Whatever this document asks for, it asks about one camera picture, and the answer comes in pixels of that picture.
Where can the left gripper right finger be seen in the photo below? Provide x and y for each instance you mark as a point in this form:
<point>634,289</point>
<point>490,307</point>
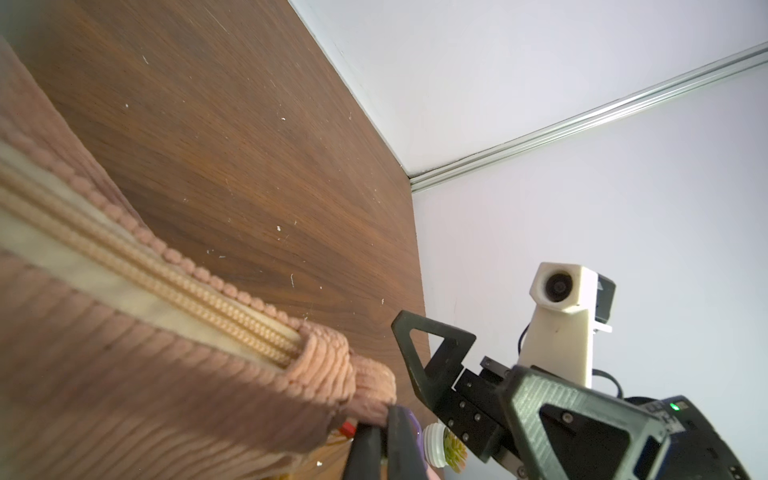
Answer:
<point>405,461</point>

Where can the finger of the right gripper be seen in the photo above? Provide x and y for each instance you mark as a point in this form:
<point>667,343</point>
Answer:
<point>432,354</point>

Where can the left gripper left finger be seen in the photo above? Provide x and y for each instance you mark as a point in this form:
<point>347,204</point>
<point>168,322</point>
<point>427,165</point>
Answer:
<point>365,455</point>

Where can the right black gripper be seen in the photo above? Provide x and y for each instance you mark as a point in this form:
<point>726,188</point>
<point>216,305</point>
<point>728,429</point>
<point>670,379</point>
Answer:
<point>537,421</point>

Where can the pink corduroy pencil bag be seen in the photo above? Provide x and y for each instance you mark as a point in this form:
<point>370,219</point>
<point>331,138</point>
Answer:
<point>121,358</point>

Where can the small succulent toy pot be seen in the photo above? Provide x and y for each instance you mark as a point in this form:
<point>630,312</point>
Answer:
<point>443,449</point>

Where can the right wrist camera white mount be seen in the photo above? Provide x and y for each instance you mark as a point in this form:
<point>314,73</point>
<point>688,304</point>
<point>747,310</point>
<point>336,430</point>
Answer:
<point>572,304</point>

